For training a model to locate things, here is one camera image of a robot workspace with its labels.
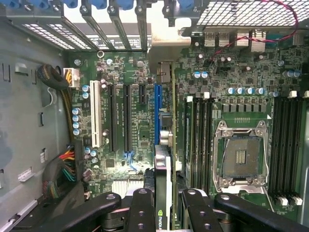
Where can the blue expansion slot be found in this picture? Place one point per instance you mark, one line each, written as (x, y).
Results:
(158, 113)

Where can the short black expansion slot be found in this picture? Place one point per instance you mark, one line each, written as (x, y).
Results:
(142, 94)

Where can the green motherboard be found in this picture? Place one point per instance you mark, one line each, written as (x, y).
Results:
(144, 116)

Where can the white power connector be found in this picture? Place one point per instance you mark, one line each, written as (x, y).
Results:
(71, 77)

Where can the white expansion slot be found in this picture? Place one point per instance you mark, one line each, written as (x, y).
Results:
(95, 113)

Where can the long black expansion slot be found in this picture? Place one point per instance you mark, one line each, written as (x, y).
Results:
(128, 118)
(112, 118)

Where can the black RAM slot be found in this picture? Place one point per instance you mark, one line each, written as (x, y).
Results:
(300, 145)
(203, 145)
(274, 145)
(210, 145)
(196, 145)
(189, 145)
(283, 145)
(291, 145)

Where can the metal slot cover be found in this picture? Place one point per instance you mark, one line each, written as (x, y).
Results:
(142, 31)
(120, 29)
(96, 29)

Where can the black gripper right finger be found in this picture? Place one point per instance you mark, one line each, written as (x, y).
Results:
(201, 215)

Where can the open grey PC case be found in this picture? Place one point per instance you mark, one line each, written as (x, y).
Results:
(14, 12)

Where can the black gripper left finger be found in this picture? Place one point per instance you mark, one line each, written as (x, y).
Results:
(141, 215)

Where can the CPU socket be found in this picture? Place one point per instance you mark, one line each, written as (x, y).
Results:
(241, 158)

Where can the grey power supply unit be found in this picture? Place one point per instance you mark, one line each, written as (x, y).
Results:
(24, 108)

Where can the silver finned heatsink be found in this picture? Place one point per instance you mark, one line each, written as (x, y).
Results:
(128, 186)

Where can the rear port block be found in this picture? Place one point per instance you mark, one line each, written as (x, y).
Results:
(231, 39)

